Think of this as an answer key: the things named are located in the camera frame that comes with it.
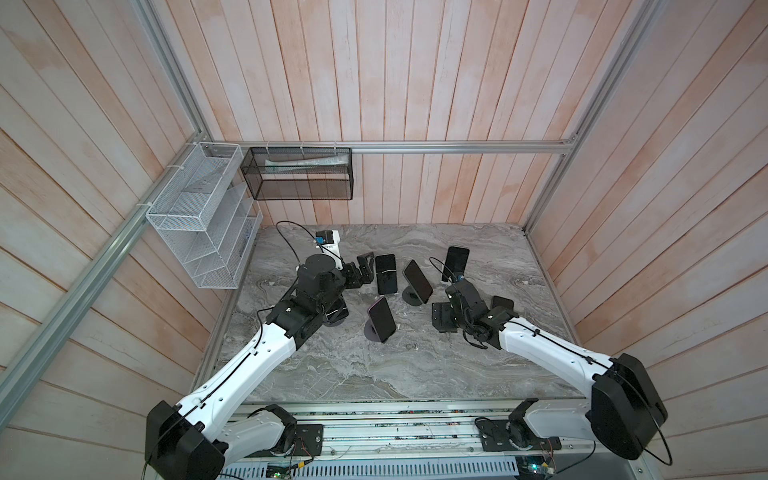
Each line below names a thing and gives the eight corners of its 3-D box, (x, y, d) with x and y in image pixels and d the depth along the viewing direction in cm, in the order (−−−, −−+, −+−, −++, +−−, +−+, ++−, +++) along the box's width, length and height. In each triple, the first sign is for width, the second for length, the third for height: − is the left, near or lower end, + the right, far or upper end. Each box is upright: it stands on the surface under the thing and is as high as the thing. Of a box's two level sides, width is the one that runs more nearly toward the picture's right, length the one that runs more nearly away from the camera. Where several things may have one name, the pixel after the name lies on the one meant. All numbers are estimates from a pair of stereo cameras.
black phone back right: (441, 280, 108) (449, 255, 96) (442, 271, 110) (449, 246, 99) (460, 283, 107) (469, 258, 96) (460, 274, 110) (469, 248, 98)
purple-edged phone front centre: (367, 331, 94) (365, 309, 83) (381, 318, 97) (382, 295, 86) (381, 345, 91) (381, 324, 80) (395, 330, 94) (398, 308, 83)
